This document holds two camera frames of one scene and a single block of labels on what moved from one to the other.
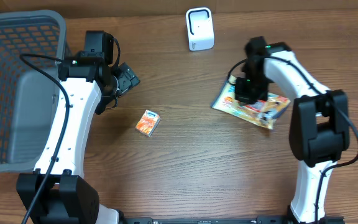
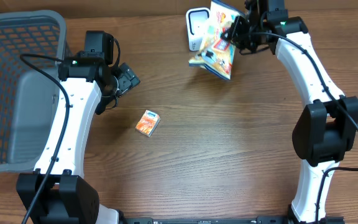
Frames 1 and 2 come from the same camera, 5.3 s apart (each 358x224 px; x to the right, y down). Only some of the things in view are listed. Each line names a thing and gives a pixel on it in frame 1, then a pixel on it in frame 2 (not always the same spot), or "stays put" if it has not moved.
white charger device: (199, 28) stays put
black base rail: (220, 220) stays put
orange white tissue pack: (148, 122) stays put
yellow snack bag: (263, 112) -> (215, 53)
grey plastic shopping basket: (20, 51) stays put
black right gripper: (244, 97) -> (231, 34)
